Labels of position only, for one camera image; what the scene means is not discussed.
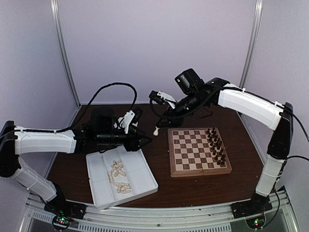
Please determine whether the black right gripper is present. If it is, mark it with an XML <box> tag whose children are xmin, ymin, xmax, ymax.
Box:
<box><xmin>156</xmin><ymin>90</ymin><xmax>208</xmax><ymax>127</ymax></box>

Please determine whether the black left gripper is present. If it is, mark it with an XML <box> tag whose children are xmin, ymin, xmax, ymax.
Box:
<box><xmin>97</xmin><ymin>125</ymin><xmax>153</xmax><ymax>152</ymax></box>

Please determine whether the white chess piece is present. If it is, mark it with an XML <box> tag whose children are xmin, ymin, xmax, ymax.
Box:
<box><xmin>153</xmin><ymin>127</ymin><xmax>159</xmax><ymax>136</ymax></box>

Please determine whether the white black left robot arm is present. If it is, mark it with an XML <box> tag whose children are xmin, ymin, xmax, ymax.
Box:
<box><xmin>0</xmin><ymin>107</ymin><xmax>152</xmax><ymax>215</ymax></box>

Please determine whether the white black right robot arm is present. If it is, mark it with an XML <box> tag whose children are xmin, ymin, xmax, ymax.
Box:
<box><xmin>149</xmin><ymin>68</ymin><xmax>293</xmax><ymax>214</ymax></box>

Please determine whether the pile of white chess pieces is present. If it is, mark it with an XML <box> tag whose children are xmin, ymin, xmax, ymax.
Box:
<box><xmin>108</xmin><ymin>160</ymin><xmax>132</xmax><ymax>194</ymax></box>

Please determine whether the wooden chess board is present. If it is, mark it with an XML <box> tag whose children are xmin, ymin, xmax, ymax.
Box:
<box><xmin>168</xmin><ymin>128</ymin><xmax>232</xmax><ymax>177</ymax></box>

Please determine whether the row of dark chess pieces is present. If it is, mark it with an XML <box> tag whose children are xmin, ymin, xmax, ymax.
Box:
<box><xmin>206</xmin><ymin>127</ymin><xmax>227</xmax><ymax>168</ymax></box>

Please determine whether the white compartment tray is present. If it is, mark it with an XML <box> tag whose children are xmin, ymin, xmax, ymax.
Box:
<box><xmin>86</xmin><ymin>146</ymin><xmax>158</xmax><ymax>210</ymax></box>

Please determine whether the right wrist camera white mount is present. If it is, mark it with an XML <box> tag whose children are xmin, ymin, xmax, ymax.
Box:
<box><xmin>149</xmin><ymin>90</ymin><xmax>177</xmax><ymax>109</ymax></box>

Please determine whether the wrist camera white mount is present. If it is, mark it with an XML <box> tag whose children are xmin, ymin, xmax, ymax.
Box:
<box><xmin>114</xmin><ymin>110</ymin><xmax>141</xmax><ymax>134</ymax></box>
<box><xmin>149</xmin><ymin>90</ymin><xmax>177</xmax><ymax>109</ymax></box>

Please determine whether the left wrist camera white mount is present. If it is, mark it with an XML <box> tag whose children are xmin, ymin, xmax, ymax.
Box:
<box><xmin>114</xmin><ymin>110</ymin><xmax>141</xmax><ymax>134</ymax></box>

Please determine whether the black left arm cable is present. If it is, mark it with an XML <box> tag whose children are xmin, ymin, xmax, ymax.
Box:
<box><xmin>55</xmin><ymin>83</ymin><xmax>138</xmax><ymax>132</ymax></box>

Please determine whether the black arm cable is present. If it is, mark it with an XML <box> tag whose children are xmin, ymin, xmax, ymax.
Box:
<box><xmin>55</xmin><ymin>83</ymin><xmax>138</xmax><ymax>132</ymax></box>
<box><xmin>272</xmin><ymin>111</ymin><xmax>309</xmax><ymax>213</ymax></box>

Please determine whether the aluminium front frame rail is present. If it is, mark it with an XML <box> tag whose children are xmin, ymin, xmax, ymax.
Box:
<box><xmin>19</xmin><ymin>186</ymin><xmax>297</xmax><ymax>232</ymax></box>

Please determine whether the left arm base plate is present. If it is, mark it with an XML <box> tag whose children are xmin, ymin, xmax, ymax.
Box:
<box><xmin>44</xmin><ymin>202</ymin><xmax>86</xmax><ymax>219</ymax></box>

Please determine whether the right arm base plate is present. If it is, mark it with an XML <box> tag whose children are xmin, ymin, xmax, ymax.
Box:
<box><xmin>231</xmin><ymin>200</ymin><xmax>273</xmax><ymax>219</ymax></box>

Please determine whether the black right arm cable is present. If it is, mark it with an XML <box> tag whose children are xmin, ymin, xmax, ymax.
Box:
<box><xmin>272</xmin><ymin>111</ymin><xmax>309</xmax><ymax>213</ymax></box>

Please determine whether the right aluminium corner post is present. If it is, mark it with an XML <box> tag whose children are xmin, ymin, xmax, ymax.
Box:
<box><xmin>239</xmin><ymin>0</ymin><xmax>263</xmax><ymax>88</ymax></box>

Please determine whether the aluminium corner post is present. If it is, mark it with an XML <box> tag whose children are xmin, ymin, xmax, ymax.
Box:
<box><xmin>239</xmin><ymin>0</ymin><xmax>263</xmax><ymax>88</ymax></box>
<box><xmin>50</xmin><ymin>0</ymin><xmax>81</xmax><ymax>108</ymax></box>

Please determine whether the left aluminium corner post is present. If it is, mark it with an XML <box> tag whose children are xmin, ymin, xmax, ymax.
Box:
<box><xmin>50</xmin><ymin>0</ymin><xmax>81</xmax><ymax>108</ymax></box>

